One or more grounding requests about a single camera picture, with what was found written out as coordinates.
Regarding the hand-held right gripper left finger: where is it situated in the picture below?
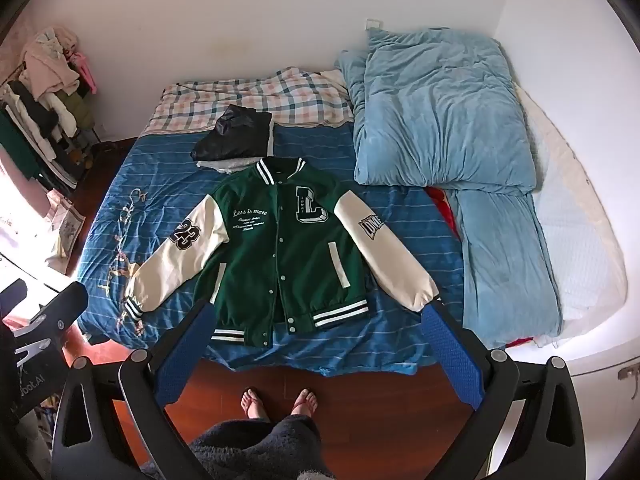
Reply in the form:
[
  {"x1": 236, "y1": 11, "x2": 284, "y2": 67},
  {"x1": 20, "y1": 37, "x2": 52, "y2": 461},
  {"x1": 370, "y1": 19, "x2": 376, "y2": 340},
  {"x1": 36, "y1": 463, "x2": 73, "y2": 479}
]
[{"x1": 50, "y1": 300, "x2": 218, "y2": 480}]

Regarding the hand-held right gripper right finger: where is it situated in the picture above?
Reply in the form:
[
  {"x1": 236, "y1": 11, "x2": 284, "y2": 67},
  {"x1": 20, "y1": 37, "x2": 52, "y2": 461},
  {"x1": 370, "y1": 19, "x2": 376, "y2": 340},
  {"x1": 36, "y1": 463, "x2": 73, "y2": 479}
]
[{"x1": 421, "y1": 302, "x2": 586, "y2": 480}]

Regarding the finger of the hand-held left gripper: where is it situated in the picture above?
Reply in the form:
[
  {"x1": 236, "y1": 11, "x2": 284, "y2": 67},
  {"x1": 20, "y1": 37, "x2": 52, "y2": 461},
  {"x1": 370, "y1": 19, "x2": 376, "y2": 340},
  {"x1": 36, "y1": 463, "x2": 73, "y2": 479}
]
[
  {"x1": 0, "y1": 280, "x2": 29, "y2": 328},
  {"x1": 15, "y1": 281, "x2": 89, "y2": 348}
]

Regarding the green and cream varsity jacket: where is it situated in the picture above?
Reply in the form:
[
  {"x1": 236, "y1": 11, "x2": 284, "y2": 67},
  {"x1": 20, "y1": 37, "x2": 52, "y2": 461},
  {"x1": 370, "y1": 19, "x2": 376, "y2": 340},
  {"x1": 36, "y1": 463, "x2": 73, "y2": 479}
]
[{"x1": 124, "y1": 157, "x2": 441, "y2": 348}]

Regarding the clothes rack full of clothes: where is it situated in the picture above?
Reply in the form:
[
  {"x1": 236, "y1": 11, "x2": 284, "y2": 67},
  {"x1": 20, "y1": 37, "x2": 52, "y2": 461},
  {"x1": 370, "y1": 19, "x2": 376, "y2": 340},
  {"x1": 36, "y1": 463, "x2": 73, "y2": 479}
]
[{"x1": 0, "y1": 27, "x2": 99, "y2": 192}]

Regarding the person's left foot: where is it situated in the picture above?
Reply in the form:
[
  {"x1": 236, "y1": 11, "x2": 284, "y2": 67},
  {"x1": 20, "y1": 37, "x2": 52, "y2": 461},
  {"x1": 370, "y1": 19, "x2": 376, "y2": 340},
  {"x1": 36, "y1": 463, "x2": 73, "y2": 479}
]
[{"x1": 240, "y1": 386, "x2": 271, "y2": 421}]

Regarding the person's foot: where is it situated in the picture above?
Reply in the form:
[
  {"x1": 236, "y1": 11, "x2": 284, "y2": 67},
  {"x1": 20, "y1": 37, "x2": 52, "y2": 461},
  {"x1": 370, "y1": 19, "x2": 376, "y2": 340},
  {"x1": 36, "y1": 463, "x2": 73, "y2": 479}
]
[
  {"x1": 291, "y1": 387, "x2": 319, "y2": 417},
  {"x1": 240, "y1": 386, "x2": 271, "y2": 421}
]

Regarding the beige tote bag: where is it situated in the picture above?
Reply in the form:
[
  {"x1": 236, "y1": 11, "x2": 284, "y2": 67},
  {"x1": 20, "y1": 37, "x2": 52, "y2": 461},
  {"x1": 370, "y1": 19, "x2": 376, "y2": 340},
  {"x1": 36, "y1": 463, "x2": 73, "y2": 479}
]
[{"x1": 44, "y1": 187, "x2": 86, "y2": 274}]

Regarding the person's right foot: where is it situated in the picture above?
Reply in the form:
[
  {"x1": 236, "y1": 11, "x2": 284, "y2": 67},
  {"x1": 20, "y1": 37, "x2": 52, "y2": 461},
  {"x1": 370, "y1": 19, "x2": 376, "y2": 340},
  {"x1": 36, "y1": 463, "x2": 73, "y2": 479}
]
[{"x1": 291, "y1": 387, "x2": 319, "y2": 417}]

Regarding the blue striped bed sheet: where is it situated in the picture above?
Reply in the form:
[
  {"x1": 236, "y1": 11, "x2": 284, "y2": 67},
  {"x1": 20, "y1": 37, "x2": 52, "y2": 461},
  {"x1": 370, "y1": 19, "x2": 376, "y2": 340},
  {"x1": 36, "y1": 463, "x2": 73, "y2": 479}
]
[{"x1": 75, "y1": 122, "x2": 466, "y2": 376}]

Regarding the red cloth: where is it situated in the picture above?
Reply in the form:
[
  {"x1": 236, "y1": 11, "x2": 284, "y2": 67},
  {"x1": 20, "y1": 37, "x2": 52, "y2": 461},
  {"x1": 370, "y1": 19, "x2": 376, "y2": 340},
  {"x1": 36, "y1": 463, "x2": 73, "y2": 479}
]
[{"x1": 426, "y1": 186, "x2": 458, "y2": 241}]

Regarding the grey folded cloth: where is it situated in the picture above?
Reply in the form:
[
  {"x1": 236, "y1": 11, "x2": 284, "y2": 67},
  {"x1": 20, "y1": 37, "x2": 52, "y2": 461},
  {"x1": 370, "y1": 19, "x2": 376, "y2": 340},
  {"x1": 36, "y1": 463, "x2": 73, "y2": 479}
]
[{"x1": 196, "y1": 157, "x2": 261, "y2": 175}]

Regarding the black leather jacket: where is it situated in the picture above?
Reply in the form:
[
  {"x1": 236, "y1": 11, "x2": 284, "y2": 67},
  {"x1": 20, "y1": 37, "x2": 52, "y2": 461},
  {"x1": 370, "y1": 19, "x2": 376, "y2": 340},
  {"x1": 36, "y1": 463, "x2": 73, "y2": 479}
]
[{"x1": 190, "y1": 104, "x2": 275, "y2": 163}]

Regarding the light blue duvet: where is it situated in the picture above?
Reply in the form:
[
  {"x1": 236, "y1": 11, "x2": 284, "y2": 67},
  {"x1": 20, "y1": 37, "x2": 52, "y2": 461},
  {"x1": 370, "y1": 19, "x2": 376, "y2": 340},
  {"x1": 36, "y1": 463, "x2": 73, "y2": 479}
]
[{"x1": 334, "y1": 27, "x2": 565, "y2": 336}]

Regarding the plaid checked blanket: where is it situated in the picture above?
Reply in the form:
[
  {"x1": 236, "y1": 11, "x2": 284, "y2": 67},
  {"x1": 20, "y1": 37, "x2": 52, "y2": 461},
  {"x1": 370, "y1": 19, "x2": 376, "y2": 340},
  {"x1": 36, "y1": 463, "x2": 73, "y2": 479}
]
[{"x1": 142, "y1": 66, "x2": 355, "y2": 135}]

